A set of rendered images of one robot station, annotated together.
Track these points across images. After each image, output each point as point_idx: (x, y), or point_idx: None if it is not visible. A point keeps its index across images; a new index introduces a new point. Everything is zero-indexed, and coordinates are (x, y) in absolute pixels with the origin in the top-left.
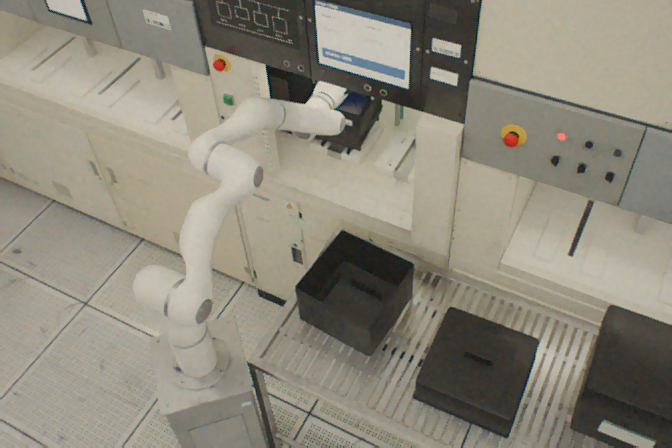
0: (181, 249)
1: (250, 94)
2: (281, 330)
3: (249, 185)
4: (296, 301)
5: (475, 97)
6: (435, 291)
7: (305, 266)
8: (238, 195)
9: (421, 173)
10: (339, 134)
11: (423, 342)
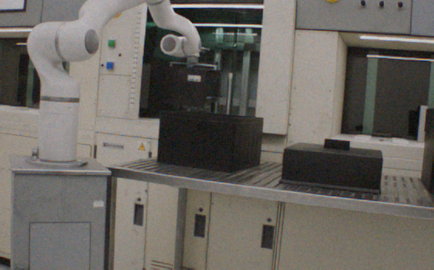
0: (81, 8)
1: (131, 32)
2: (139, 163)
3: None
4: (153, 159)
5: None
6: (272, 205)
7: (145, 226)
8: None
9: (266, 43)
10: (188, 94)
11: (278, 173)
